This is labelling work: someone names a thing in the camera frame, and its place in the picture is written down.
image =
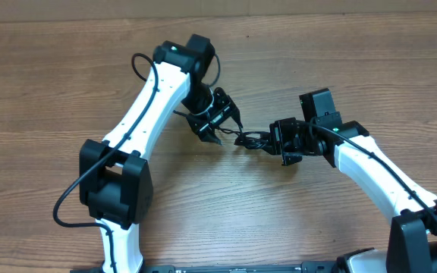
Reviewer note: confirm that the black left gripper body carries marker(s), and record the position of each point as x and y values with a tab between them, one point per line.
221	106

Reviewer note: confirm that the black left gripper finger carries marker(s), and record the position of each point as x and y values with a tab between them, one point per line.
209	136
237	118

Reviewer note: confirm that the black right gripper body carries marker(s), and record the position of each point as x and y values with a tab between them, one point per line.
290	140

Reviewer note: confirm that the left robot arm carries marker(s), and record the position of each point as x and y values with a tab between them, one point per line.
115	181

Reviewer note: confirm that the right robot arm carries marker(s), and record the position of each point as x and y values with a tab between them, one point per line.
410	209

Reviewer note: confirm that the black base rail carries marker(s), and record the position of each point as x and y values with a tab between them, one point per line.
304	267

